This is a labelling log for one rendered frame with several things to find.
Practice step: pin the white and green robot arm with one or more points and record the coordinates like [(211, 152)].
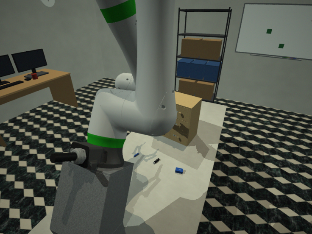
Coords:
[(143, 101)]

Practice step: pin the light wooden chest of drawers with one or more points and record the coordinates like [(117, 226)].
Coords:
[(193, 103)]

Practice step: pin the blue 9v battery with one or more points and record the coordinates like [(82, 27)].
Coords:
[(179, 170)]

